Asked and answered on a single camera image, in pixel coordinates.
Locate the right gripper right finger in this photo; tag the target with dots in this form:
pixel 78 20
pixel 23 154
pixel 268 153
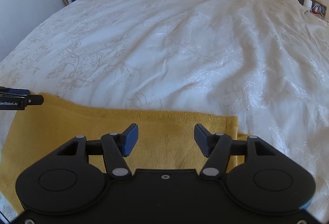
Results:
pixel 217 148

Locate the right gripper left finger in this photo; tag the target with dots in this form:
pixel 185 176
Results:
pixel 114 147

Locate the yellow knit sweater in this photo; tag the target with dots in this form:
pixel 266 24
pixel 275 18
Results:
pixel 165 138

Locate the white floral bedspread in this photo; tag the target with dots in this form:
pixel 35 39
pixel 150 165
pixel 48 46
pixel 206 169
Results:
pixel 264 61

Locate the white cylinder on nightstand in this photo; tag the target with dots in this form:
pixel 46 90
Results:
pixel 307 4

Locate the photo frame right nightstand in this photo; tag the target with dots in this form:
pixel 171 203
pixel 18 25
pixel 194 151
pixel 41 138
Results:
pixel 318 8

